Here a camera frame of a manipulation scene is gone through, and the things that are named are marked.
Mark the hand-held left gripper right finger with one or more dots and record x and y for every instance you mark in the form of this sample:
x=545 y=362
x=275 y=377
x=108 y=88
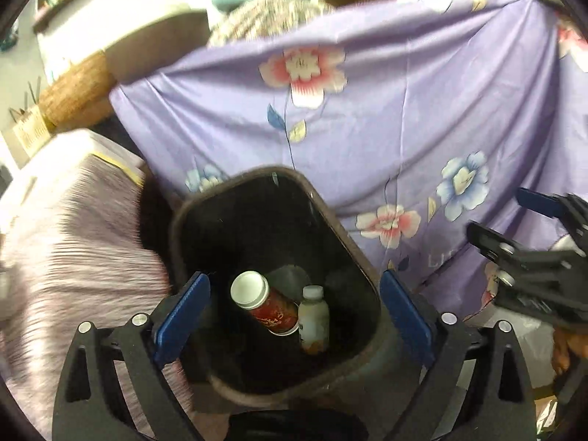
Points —
x=406 y=312

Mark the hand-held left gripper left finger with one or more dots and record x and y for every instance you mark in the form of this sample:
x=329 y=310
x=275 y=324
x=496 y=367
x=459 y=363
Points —
x=183 y=317

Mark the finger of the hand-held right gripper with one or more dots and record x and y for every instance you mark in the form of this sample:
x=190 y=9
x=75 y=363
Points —
x=542 y=202
x=542 y=280

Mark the dark trash bin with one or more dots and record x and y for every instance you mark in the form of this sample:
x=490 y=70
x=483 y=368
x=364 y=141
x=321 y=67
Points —
x=275 y=220

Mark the person's right hand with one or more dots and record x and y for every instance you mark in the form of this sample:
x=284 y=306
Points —
x=562 y=351

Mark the red cup with white lid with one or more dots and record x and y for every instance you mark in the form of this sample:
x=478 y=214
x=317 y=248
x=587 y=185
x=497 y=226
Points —
x=275 y=312

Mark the small white plastic bottle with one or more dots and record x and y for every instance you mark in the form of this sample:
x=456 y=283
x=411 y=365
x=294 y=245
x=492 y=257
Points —
x=313 y=326

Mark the striped purple tablecloth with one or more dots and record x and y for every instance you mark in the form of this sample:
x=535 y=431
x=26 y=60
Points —
x=69 y=248

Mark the purple floral cloth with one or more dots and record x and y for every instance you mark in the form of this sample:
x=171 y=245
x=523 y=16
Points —
x=390 y=124

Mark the beige utensil holder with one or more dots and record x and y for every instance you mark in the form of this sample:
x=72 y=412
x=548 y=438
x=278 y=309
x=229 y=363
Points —
x=30 y=131

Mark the wicker basket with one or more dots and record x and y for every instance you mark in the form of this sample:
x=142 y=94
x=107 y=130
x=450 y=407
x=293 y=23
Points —
x=78 y=87

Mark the knitted patterned cloth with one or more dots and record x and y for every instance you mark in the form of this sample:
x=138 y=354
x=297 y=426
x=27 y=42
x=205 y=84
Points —
x=266 y=18

